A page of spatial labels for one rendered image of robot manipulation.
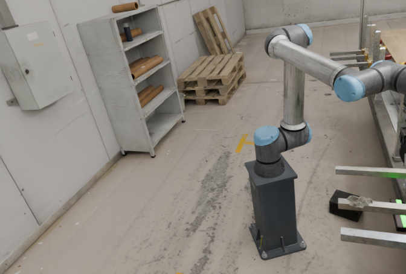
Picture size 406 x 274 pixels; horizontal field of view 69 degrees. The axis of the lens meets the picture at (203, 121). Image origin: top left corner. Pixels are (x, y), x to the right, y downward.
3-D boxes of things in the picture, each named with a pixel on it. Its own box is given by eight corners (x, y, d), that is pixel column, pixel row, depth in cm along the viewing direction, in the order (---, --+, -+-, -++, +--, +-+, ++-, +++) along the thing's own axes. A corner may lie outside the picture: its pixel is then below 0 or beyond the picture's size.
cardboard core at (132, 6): (110, 6, 327) (133, 2, 315) (115, 5, 333) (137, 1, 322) (112, 14, 330) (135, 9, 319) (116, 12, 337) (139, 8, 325)
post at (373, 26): (367, 81, 259) (371, 24, 239) (367, 79, 262) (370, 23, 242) (371, 80, 258) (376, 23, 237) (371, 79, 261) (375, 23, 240)
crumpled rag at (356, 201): (347, 207, 114) (347, 202, 113) (346, 195, 119) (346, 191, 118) (374, 209, 110) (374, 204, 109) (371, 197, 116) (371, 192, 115)
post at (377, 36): (371, 91, 239) (375, 31, 218) (370, 90, 242) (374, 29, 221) (376, 91, 238) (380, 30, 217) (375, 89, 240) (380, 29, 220)
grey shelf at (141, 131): (122, 156, 358) (75, 23, 291) (157, 121, 431) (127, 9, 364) (154, 157, 340) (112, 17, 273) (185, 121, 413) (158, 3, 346)
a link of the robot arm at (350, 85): (254, 31, 147) (354, 79, 91) (276, 26, 150) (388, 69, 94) (255, 54, 153) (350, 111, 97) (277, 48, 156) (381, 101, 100)
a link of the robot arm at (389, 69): (361, 64, 104) (391, 72, 93) (388, 56, 106) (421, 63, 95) (359, 89, 108) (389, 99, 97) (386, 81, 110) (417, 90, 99)
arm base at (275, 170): (260, 181, 177) (258, 167, 173) (250, 164, 194) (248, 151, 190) (290, 173, 178) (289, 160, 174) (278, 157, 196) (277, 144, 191)
